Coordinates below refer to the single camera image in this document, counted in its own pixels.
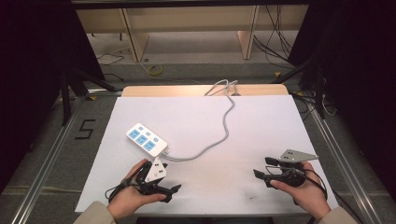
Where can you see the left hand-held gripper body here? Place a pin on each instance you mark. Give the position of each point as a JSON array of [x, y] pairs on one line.
[[155, 171]]

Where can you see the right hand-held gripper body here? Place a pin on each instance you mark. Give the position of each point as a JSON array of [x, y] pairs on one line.
[[291, 175]]

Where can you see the person's right hand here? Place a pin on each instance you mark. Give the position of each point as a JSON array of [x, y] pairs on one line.
[[306, 194]]

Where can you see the person's left hand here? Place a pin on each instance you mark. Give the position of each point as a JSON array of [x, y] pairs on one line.
[[128, 196]]

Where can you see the white power strip blue sockets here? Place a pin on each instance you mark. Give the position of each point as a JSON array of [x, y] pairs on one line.
[[146, 140]]

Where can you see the white table mat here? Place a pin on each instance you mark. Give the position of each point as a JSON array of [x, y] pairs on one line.
[[199, 124]]

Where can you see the light wooden table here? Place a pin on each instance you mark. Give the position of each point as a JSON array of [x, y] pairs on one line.
[[174, 90]]

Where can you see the black metal stand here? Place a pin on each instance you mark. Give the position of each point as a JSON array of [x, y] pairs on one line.
[[319, 90], [67, 96]]

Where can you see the yellow tape roll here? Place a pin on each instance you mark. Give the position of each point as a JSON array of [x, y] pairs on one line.
[[154, 70]]

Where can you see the dark curtain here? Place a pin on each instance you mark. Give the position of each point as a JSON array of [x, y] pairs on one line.
[[34, 77], [358, 77]]

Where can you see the aluminium floor rail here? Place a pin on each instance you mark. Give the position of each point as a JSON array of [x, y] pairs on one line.
[[46, 161], [342, 161]]

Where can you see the light wooden desk frame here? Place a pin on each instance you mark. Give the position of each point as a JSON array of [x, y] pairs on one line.
[[193, 18]]

